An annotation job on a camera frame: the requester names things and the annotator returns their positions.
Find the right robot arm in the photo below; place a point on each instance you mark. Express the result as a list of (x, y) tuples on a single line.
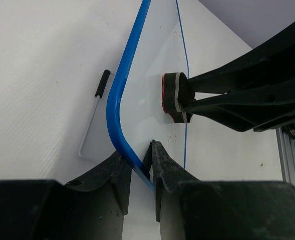
[(255, 92)]

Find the aluminium right side rail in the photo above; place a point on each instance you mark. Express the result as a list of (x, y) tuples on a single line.
[(286, 146)]

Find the black whiteboard eraser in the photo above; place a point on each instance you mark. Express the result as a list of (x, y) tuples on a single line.
[(176, 95)]

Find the wire whiteboard stand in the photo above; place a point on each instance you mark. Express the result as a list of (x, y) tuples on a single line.
[(96, 145)]

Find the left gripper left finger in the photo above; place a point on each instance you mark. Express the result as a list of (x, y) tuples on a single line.
[(90, 207)]

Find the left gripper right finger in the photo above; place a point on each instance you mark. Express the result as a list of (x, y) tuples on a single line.
[(188, 208)]

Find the blue framed whiteboard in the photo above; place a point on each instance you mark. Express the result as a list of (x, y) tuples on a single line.
[(134, 112)]

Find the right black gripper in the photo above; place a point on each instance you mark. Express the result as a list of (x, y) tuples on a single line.
[(265, 79)]

